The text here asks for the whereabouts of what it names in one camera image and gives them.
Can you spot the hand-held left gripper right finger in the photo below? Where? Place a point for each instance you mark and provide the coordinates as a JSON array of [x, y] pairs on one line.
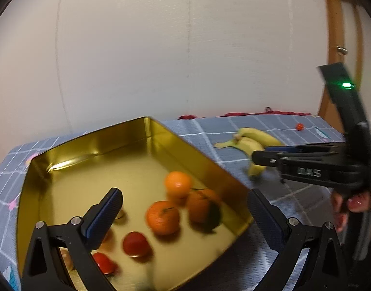
[[264, 218]]

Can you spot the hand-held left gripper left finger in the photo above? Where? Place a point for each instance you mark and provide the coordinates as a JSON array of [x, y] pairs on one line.
[[102, 218]]

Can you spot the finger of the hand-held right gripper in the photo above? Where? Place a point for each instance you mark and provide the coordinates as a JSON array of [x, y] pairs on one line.
[[278, 148], [264, 158]]

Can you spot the bunch of yellow bananas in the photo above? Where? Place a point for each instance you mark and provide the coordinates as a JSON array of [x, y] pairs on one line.
[[249, 147]]

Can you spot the long curved yellow banana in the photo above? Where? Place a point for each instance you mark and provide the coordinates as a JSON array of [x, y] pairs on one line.
[[259, 135]]

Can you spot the cherry tomato with stem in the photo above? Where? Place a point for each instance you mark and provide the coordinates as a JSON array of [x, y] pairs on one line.
[[105, 262]]

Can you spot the tan round fruit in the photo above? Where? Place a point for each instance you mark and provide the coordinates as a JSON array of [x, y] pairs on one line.
[[66, 259]]

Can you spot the gold tin box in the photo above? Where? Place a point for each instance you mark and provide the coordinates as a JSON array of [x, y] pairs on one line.
[[127, 163]]

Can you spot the mandarin with green stem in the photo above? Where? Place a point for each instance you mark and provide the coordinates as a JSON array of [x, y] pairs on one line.
[[162, 221]]

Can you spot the mandarin with green patch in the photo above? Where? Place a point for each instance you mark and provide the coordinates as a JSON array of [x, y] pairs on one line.
[[200, 206]]

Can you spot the large smooth orange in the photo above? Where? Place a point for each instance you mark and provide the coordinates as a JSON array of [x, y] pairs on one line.
[[177, 185]]

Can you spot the person's right hand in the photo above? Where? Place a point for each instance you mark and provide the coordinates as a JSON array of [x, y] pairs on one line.
[[355, 203]]

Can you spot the small red cherry tomato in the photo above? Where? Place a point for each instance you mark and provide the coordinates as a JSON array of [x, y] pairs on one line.
[[299, 126]]

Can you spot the red blanket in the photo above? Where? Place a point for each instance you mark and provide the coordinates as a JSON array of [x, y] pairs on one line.
[[243, 114]]

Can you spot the grey patterned blanket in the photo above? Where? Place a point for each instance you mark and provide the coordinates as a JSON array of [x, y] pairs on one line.
[[203, 130]]

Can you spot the metal door latch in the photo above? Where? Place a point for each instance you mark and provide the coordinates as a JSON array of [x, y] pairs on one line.
[[342, 50]]

